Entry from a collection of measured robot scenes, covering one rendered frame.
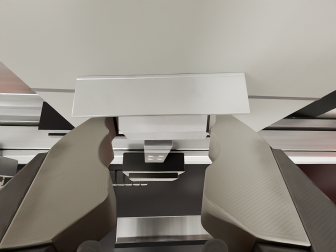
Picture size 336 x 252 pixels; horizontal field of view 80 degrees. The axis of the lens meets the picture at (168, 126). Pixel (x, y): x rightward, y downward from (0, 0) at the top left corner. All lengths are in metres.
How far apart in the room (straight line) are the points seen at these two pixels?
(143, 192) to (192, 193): 0.17
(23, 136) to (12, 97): 0.29
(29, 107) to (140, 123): 0.14
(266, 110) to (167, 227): 0.14
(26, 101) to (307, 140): 0.56
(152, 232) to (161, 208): 0.50
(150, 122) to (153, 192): 0.55
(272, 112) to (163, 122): 0.09
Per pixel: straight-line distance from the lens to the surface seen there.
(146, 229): 0.21
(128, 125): 0.18
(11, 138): 0.53
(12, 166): 0.57
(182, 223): 0.21
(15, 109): 0.28
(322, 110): 0.64
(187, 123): 0.17
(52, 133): 0.25
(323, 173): 0.97
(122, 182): 0.59
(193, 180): 0.73
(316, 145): 0.61
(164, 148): 0.26
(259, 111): 0.17
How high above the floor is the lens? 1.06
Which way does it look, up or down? 18 degrees down
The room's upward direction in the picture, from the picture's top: 179 degrees clockwise
